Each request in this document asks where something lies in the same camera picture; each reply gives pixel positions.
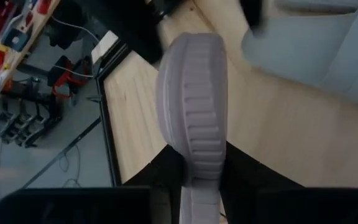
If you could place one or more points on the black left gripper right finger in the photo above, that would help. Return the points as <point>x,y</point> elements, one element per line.
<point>247,171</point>

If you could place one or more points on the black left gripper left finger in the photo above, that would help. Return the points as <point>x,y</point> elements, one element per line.
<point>166,168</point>

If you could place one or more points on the pink foam slide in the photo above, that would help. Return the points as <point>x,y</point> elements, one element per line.
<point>194,109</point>

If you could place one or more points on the beige foam slide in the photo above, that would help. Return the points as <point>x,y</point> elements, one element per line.
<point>306,46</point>

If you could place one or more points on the white box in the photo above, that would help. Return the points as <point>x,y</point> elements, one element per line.
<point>104,45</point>

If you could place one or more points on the red and black equipment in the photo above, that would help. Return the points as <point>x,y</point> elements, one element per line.
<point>62,77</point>

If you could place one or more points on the black bag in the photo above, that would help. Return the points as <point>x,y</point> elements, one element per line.
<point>65,28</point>

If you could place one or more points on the grey adapter box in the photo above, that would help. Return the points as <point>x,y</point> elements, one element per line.
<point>15,40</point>

